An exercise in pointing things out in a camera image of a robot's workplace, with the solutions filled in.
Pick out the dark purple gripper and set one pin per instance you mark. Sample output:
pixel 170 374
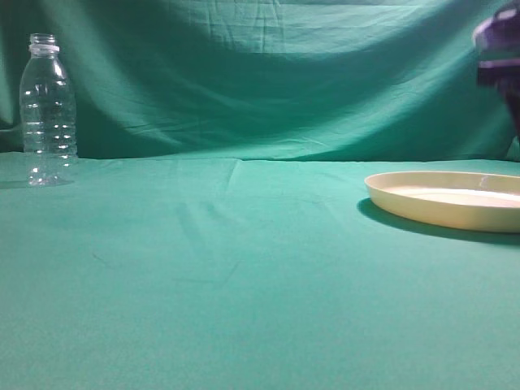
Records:
pixel 499 35

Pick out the pale yellow round plate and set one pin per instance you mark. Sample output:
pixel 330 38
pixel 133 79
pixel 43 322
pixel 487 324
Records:
pixel 481 202

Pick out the green table cloth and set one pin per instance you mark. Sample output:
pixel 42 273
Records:
pixel 216 232

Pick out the clear empty plastic bottle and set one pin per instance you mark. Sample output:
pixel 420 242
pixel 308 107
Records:
pixel 47 108

